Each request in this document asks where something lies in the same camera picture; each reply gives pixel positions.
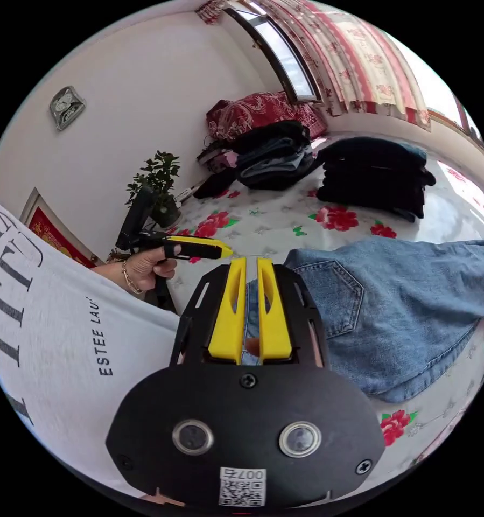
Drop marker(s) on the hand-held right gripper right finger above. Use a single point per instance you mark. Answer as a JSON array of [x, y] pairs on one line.
[[275, 323]]

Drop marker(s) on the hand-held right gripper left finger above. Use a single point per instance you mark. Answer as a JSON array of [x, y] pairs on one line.
[[225, 319]]

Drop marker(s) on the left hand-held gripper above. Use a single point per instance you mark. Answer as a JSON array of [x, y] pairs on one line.
[[193, 251]]

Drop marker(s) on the blue jeans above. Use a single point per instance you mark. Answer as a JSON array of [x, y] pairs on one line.
[[387, 307]]

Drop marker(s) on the person's left forearm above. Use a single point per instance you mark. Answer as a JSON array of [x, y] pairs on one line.
[[112, 274]]

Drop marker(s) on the person's left hand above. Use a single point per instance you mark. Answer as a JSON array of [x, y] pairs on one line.
[[145, 268]]

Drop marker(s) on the black garment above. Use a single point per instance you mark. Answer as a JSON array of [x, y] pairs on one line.
[[211, 186]]

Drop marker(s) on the bed with floral sheet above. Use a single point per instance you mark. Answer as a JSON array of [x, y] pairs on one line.
[[274, 218]]

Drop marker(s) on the green potted plant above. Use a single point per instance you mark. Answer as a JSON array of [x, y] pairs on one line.
[[159, 181]]

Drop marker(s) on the pile of clothes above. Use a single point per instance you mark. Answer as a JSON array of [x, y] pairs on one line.
[[274, 157]]

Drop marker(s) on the red patterned rolled quilt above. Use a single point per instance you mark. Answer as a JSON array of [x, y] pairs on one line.
[[245, 113]]

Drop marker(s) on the red framed picture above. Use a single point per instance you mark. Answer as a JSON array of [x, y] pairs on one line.
[[52, 230]]

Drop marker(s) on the person's body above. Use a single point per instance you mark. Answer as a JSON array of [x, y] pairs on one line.
[[64, 323]]

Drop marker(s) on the stack of folded dark clothes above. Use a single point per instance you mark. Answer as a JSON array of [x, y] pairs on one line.
[[375, 177]]

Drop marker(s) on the window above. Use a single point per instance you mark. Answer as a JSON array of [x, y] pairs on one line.
[[282, 52]]

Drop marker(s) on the red floral curtain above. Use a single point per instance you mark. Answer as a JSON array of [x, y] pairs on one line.
[[359, 60]]

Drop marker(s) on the grey wall clock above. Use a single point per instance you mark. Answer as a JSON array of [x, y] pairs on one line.
[[66, 107]]

